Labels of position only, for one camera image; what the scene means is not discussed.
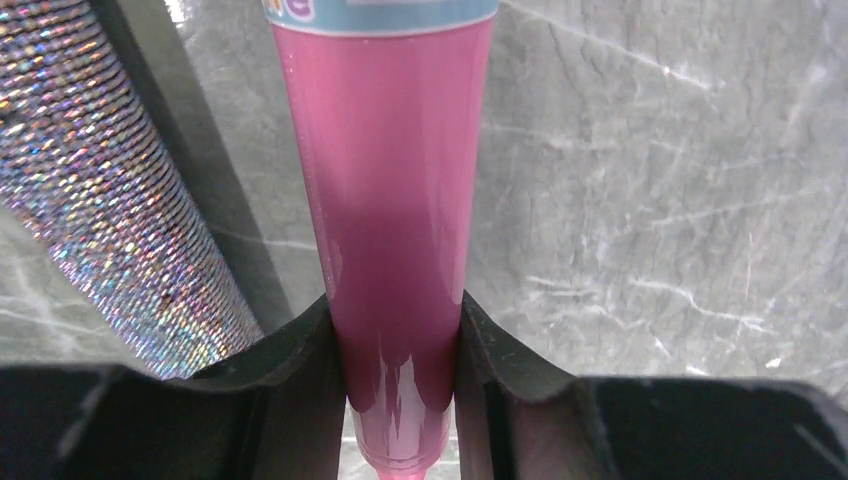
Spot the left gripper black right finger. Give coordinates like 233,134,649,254
455,296,847,479

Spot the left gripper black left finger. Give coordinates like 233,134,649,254
1,298,345,479

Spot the glitter sequin microphone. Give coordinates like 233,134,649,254
1,1,262,378

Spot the pink microphone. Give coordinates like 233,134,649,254
264,1,498,479

